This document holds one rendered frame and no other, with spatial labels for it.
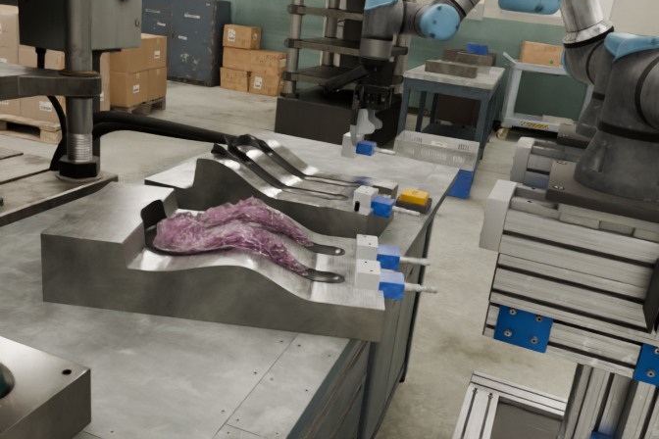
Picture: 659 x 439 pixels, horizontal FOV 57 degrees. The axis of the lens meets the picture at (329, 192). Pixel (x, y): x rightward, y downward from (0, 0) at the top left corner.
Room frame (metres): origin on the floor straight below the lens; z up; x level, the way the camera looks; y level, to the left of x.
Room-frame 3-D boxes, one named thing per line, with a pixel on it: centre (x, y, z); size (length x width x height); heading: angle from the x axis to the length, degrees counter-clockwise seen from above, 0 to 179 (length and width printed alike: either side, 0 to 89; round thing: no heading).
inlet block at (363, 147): (1.45, -0.09, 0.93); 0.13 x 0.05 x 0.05; 72
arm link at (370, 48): (1.46, -0.07, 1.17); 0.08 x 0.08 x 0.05
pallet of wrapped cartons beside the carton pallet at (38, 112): (4.89, 2.59, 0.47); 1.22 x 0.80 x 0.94; 78
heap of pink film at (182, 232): (0.92, 0.15, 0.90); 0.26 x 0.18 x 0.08; 90
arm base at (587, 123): (1.40, -0.63, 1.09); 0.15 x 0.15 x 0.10
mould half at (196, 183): (1.28, 0.12, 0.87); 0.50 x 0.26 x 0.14; 72
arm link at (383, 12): (1.46, -0.07, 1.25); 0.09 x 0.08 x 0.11; 98
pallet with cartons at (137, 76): (5.89, 2.45, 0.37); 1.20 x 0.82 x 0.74; 82
